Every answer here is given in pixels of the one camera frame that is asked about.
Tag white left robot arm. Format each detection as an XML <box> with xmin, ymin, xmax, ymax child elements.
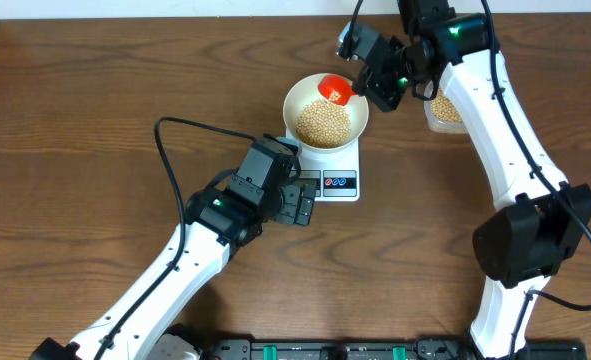
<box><xmin>31</xmin><ymin>135</ymin><xmax>316</xmax><ymax>359</ymax></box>

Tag cream bowl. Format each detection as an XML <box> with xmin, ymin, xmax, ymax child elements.
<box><xmin>282</xmin><ymin>73</ymin><xmax>369</xmax><ymax>154</ymax></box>

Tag soybeans in bowl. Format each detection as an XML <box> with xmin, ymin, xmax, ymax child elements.
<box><xmin>296</xmin><ymin>99</ymin><xmax>351</xmax><ymax>148</ymax></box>

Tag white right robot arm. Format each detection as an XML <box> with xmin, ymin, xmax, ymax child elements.
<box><xmin>337</xmin><ymin>1</ymin><xmax>591</xmax><ymax>359</ymax></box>

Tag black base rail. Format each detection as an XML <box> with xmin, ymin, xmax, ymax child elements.
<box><xmin>200</xmin><ymin>336</ymin><xmax>588</xmax><ymax>360</ymax></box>

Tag white digital kitchen scale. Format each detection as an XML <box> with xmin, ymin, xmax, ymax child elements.
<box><xmin>286</xmin><ymin>130</ymin><xmax>360</xmax><ymax>202</ymax></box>

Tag clear plastic bean container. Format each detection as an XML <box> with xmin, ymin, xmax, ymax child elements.
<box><xmin>424</xmin><ymin>89</ymin><xmax>468</xmax><ymax>135</ymax></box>

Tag red measuring scoop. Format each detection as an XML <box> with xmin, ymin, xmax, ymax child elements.
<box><xmin>317</xmin><ymin>74</ymin><xmax>356</xmax><ymax>106</ymax></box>

